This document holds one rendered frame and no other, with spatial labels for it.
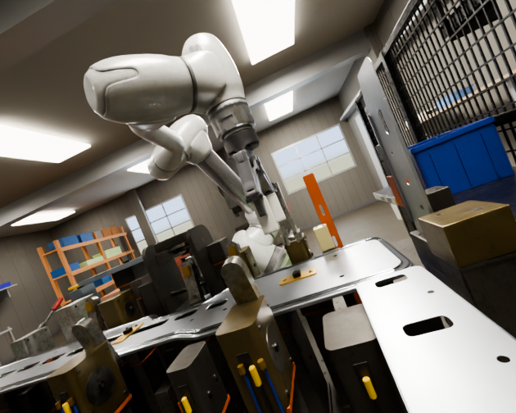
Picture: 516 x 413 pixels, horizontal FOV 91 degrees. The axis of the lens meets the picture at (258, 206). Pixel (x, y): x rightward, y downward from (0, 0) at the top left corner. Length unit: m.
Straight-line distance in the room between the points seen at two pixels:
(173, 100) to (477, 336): 0.51
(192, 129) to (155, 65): 0.62
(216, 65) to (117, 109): 0.20
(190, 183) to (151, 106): 7.30
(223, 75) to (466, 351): 0.53
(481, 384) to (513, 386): 0.02
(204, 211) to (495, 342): 7.49
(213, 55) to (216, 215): 7.07
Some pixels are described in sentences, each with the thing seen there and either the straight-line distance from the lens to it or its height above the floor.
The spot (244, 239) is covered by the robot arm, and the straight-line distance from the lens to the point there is 1.29.
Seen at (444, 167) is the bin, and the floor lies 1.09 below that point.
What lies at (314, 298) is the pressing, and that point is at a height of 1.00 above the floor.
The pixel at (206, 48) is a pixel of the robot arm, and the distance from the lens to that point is 0.59.
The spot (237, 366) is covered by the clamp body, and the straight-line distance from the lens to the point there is 0.38.
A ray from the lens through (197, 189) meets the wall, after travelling 7.69.
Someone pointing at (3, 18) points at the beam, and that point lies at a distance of 2.41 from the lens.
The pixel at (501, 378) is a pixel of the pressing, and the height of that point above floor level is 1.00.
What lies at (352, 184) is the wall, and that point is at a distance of 7.39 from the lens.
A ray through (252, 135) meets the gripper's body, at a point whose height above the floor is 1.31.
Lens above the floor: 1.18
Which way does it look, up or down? 1 degrees down
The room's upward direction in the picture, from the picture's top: 23 degrees counter-clockwise
